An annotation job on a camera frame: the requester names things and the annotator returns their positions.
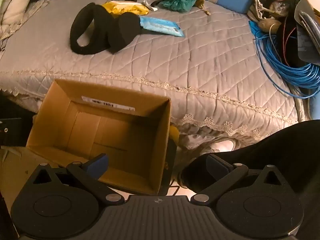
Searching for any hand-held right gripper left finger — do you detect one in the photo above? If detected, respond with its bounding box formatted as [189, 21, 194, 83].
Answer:
[29, 153, 125, 205]

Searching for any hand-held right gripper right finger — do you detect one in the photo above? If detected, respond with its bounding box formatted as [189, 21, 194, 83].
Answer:
[191, 154, 288, 204]

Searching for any brown cardboard box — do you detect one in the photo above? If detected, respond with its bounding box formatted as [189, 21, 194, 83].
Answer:
[26, 79, 172, 195]

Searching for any white elastic strap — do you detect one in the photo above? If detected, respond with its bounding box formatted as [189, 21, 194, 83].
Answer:
[142, 0, 158, 12]

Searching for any person's black trouser leg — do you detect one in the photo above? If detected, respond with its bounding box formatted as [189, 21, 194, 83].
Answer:
[179, 119, 320, 240]

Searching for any black foam loop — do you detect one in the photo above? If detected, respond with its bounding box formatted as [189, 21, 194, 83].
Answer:
[70, 2, 113, 55]

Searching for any black bag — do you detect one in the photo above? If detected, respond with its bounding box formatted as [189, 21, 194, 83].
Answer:
[265, 0, 313, 68]

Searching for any beige plush ball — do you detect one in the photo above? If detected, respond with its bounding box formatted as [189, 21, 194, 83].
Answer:
[257, 19, 282, 33]

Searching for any blue wipes packet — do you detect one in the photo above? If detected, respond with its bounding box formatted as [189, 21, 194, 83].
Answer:
[139, 16, 185, 38]

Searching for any yellow plastic packet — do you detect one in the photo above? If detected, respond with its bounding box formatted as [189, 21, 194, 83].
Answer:
[103, 1, 150, 16]

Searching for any beige quilted comforter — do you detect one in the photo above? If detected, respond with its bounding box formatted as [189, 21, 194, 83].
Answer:
[0, 0, 50, 41]

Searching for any blue coiled cable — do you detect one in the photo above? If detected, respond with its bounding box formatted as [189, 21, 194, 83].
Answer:
[249, 20, 320, 99]

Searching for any striped canvas rope-handle bag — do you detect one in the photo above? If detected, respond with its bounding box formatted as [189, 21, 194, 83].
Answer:
[247, 0, 284, 22]

